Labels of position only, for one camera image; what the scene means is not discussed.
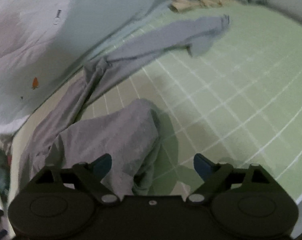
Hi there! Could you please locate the beige cloth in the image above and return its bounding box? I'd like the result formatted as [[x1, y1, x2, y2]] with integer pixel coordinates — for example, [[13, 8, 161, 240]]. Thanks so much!
[[169, 0, 224, 13]]

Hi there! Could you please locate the dark teal cloth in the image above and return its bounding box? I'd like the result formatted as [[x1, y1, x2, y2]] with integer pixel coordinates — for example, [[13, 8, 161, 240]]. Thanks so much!
[[0, 149, 12, 200]]

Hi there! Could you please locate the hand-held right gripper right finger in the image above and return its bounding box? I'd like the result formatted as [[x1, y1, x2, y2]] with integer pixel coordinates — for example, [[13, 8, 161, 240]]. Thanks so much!
[[188, 153, 277, 204]]

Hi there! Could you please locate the grey towel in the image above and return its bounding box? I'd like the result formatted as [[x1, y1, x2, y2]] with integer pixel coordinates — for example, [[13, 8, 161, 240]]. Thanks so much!
[[18, 14, 231, 200]]

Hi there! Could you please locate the green checked bed sheet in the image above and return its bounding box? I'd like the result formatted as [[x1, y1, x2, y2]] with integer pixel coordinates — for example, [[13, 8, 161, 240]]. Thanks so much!
[[12, 2, 302, 205]]

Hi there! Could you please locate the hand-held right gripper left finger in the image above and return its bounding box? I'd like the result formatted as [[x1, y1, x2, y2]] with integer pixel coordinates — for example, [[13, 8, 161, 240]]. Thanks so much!
[[31, 153, 121, 207]]

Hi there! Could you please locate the carrot print white quilt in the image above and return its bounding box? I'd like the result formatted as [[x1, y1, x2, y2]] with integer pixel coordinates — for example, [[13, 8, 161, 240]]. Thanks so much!
[[0, 0, 184, 133]]

